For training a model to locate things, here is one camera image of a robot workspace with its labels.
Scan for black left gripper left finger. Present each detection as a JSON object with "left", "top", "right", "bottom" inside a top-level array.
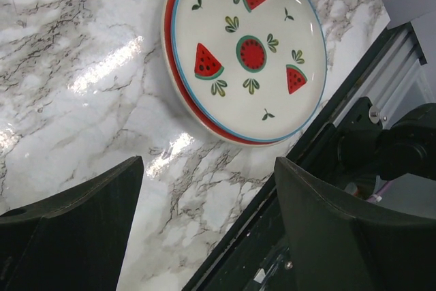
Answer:
[{"left": 1, "top": 156, "right": 144, "bottom": 290}]

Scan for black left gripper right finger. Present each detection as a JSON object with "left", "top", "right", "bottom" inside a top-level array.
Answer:
[{"left": 275, "top": 157, "right": 435, "bottom": 290}]

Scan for red plate teal flower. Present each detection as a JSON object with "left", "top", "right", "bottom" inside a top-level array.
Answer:
[{"left": 160, "top": 0, "right": 275, "bottom": 147}]

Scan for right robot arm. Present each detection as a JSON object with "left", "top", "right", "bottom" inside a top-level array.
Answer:
[{"left": 289, "top": 22, "right": 435, "bottom": 202}]

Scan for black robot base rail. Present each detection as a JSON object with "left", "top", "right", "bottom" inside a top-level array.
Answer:
[{"left": 185, "top": 24, "right": 435, "bottom": 290}]

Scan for aluminium table frame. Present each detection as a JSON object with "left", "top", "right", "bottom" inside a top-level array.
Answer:
[{"left": 367, "top": 24, "right": 435, "bottom": 127}]

